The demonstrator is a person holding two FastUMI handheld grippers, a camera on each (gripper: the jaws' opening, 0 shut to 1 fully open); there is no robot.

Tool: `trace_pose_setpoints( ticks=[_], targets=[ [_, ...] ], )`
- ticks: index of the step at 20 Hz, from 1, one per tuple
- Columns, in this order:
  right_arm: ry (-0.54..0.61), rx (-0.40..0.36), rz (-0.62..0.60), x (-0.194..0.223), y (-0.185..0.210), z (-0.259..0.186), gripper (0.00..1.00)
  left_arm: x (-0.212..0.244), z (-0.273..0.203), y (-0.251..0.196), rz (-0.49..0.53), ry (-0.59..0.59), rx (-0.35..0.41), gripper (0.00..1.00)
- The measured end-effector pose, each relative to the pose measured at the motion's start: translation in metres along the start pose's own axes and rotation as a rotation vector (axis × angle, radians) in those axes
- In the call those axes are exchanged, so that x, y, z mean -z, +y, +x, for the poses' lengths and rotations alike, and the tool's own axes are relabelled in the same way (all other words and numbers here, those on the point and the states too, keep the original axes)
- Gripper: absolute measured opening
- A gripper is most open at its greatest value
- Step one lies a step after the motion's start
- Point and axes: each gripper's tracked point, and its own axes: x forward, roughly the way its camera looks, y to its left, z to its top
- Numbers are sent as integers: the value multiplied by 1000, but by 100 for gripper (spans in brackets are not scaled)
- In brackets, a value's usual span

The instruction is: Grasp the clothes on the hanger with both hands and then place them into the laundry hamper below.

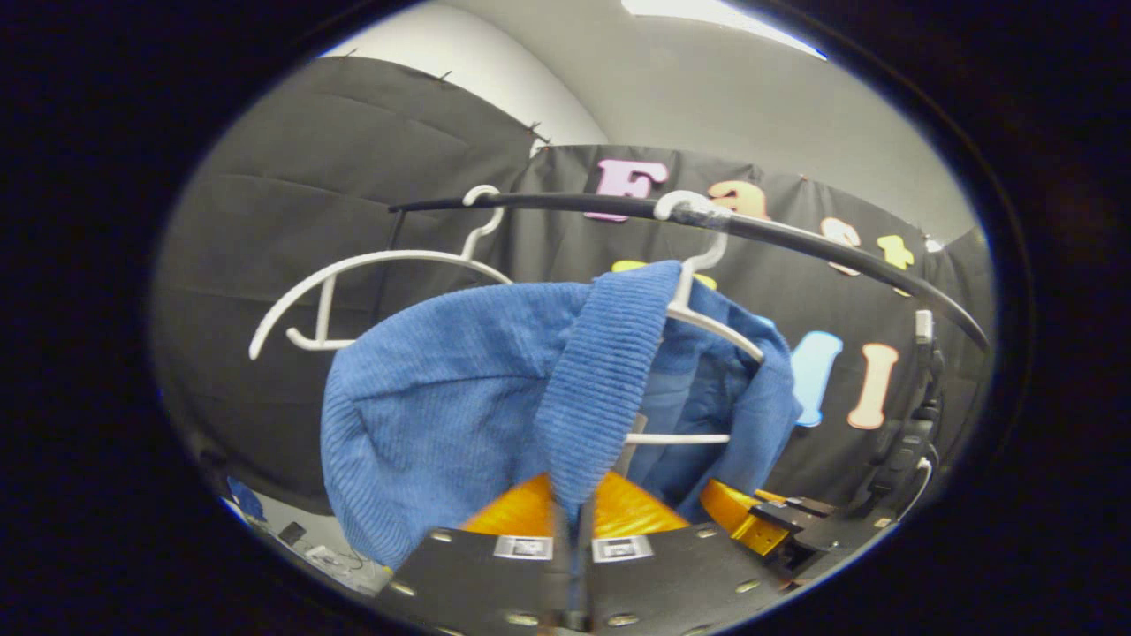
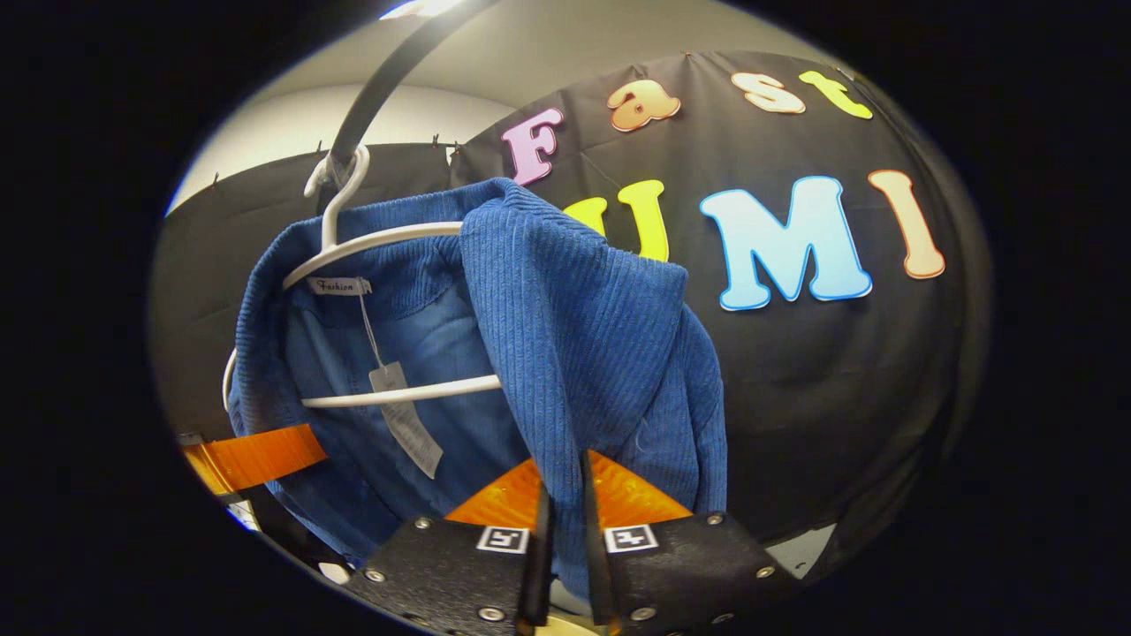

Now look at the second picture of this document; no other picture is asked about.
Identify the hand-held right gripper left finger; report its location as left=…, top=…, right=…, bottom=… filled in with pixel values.
left=345, top=458, right=556, bottom=636

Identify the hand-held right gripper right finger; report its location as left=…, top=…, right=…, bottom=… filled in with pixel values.
left=579, top=450, right=801, bottom=636

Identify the round beige laundry hamper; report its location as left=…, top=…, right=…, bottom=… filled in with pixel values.
left=530, top=579, right=619, bottom=636

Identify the blue corduroy shirt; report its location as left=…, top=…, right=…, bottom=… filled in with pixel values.
left=228, top=177, right=728, bottom=610

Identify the white plastic hanger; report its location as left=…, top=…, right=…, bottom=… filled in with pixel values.
left=221, top=144, right=505, bottom=412

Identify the black clothes rack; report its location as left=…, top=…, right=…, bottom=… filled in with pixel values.
left=316, top=0, right=500, bottom=213

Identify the black backdrop cloth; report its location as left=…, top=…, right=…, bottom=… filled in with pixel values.
left=150, top=51, right=991, bottom=584

